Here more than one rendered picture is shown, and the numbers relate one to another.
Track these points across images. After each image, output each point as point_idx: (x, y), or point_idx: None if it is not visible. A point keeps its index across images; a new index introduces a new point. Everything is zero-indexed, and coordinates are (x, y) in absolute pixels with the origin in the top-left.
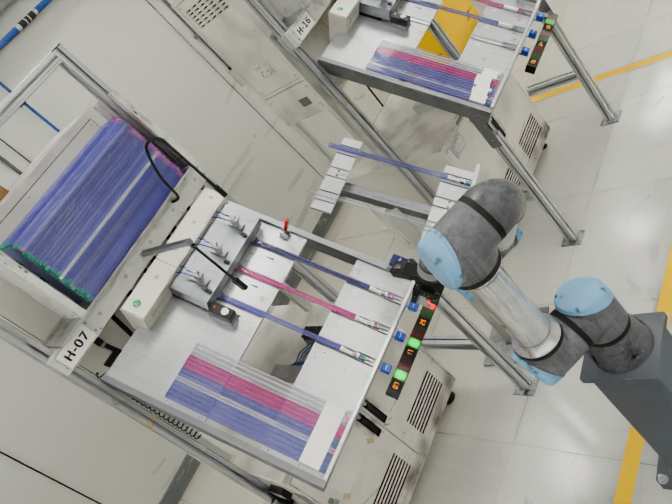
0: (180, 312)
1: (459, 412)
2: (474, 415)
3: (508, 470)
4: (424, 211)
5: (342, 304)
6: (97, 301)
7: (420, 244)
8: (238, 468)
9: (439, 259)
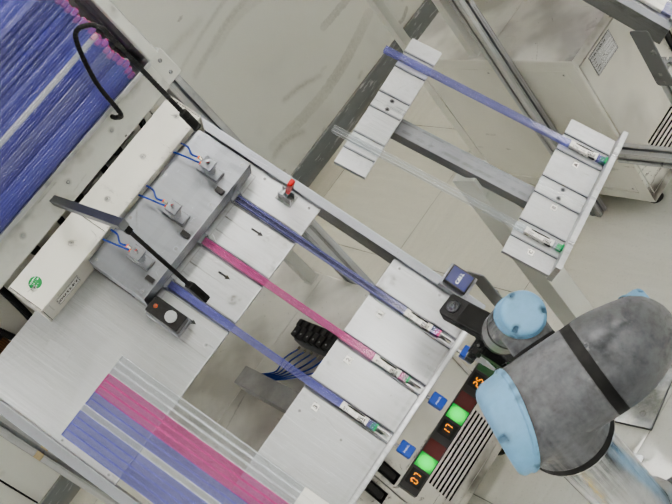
0: (103, 300)
1: (512, 473)
2: (533, 485)
3: None
4: (519, 193)
5: (357, 331)
6: None
7: (482, 395)
8: None
9: (507, 437)
